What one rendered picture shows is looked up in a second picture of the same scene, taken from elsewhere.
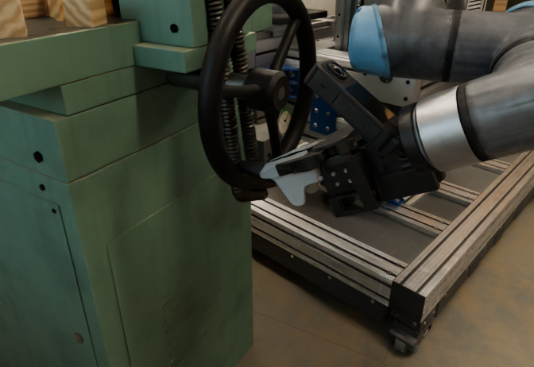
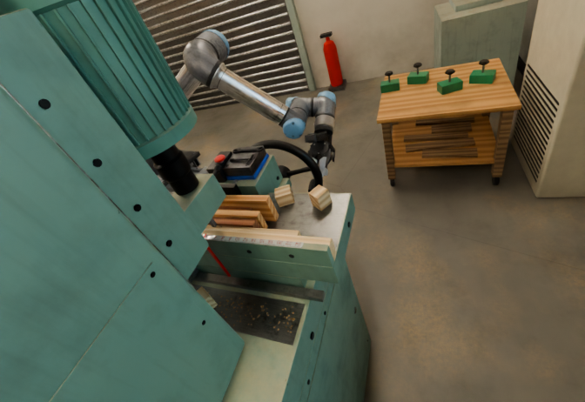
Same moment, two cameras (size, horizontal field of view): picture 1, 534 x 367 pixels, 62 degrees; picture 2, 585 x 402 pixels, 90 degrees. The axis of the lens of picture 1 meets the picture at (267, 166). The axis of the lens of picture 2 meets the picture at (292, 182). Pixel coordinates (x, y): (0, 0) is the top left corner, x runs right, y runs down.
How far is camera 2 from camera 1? 1.08 m
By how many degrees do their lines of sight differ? 74
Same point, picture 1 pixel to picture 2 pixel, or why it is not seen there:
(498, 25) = (303, 103)
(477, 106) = (331, 112)
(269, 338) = not seen: hidden behind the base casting
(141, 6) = (266, 185)
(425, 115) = (328, 122)
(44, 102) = not seen: hidden behind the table
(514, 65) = (323, 103)
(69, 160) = not seen: hidden behind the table
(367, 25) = (299, 122)
